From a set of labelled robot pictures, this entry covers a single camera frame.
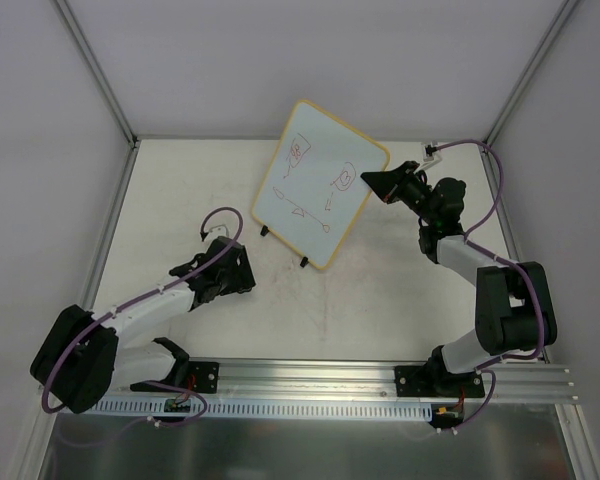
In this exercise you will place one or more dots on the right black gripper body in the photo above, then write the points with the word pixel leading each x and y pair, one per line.
pixel 399 182

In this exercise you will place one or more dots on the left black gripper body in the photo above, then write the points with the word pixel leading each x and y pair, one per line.
pixel 228 270

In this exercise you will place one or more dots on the yellow framed whiteboard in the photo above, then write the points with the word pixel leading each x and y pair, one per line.
pixel 312 193

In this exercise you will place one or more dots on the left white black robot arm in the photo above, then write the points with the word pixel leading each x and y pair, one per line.
pixel 86 354

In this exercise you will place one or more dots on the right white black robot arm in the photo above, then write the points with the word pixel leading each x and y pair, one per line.
pixel 514 315

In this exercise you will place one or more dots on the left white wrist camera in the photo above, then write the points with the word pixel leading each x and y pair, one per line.
pixel 219 230

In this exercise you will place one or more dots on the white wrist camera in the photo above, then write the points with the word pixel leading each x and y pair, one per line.
pixel 431 155
pixel 219 230

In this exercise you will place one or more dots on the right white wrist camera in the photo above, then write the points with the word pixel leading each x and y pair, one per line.
pixel 431 155

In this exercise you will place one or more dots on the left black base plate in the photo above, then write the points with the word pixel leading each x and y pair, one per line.
pixel 197 376

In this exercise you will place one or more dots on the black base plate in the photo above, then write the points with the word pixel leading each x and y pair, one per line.
pixel 413 381
pixel 197 376

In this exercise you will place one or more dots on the aluminium extrusion rail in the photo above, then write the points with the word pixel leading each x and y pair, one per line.
pixel 358 380

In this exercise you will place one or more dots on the white slotted cable duct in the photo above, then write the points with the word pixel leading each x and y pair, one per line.
pixel 216 407

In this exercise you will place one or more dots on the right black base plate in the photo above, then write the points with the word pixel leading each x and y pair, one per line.
pixel 413 381

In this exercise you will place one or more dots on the right aluminium frame post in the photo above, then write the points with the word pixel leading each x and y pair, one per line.
pixel 546 44

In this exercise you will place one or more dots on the aluminium frame post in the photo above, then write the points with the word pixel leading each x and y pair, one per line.
pixel 93 66
pixel 546 44

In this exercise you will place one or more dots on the left aluminium frame post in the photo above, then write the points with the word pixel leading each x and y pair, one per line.
pixel 93 66

